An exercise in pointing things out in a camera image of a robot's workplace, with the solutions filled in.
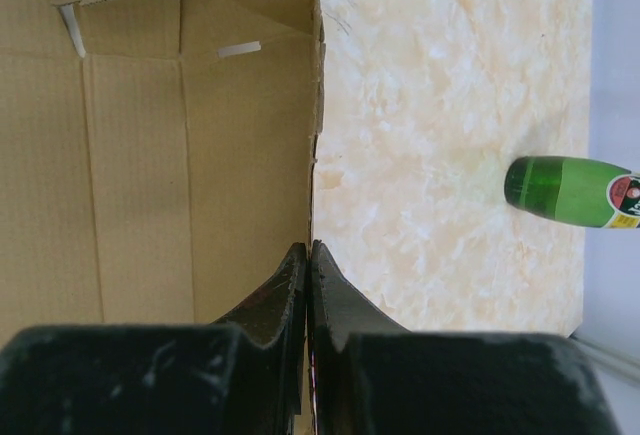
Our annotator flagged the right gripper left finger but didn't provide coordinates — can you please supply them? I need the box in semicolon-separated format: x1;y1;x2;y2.
1;243;306;434

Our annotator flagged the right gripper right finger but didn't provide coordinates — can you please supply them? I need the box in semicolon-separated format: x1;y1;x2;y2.
307;242;618;434

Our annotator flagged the brown cardboard box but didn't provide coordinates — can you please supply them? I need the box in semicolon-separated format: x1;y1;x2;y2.
1;0;324;338

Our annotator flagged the green glass bottle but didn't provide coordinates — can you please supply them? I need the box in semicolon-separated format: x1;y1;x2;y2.
504;156;639;229

